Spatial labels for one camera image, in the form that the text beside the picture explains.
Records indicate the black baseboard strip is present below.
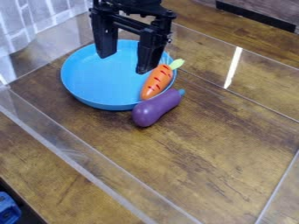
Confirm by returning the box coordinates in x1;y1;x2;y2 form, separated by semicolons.
214;0;296;33

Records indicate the blue round plastic tray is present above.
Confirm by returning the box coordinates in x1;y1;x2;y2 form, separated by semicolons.
59;39;176;110

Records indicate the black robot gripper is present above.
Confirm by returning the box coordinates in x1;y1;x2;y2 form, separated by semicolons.
89;0;176;74

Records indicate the blue object at corner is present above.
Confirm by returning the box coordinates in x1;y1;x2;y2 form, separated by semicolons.
0;192;22;224

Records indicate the orange toy carrot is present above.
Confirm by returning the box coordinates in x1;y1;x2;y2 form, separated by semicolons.
140;59;184;100

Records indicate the white patterned curtain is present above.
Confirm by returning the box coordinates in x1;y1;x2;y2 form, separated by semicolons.
0;0;92;56

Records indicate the purple toy eggplant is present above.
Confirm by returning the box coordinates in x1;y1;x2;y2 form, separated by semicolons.
132;88;185;127

